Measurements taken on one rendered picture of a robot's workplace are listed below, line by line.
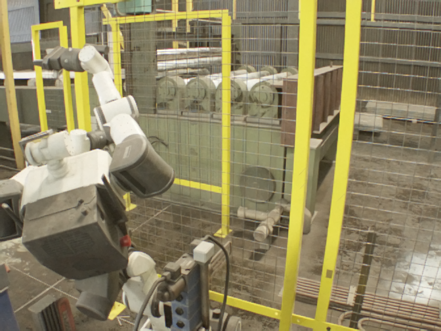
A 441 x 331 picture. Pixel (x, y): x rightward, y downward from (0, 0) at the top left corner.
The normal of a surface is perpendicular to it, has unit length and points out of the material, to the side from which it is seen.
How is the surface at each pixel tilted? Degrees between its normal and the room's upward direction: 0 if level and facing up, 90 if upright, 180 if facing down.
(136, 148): 41
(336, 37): 90
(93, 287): 73
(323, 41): 90
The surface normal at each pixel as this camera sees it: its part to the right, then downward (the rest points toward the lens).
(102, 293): -0.29, 0.01
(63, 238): 0.25, 0.66
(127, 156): -0.47, -0.57
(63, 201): -0.15, -0.70
